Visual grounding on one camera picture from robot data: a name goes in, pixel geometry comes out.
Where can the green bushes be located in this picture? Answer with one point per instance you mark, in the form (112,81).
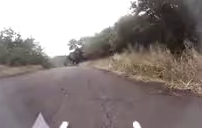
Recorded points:
(15,50)

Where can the robot's own part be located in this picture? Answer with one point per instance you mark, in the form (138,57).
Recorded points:
(63,125)
(136,125)

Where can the grey asphalt road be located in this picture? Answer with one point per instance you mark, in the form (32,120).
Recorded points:
(85,96)

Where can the row of dark trees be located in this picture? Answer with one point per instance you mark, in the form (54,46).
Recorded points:
(149,30)

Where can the dry grass verge with trees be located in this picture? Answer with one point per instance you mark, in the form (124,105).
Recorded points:
(162,66)

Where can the distant hill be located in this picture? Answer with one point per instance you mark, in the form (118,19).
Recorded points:
(59,61)

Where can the dry grass verge with bushes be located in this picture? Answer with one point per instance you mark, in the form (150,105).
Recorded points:
(5,70)

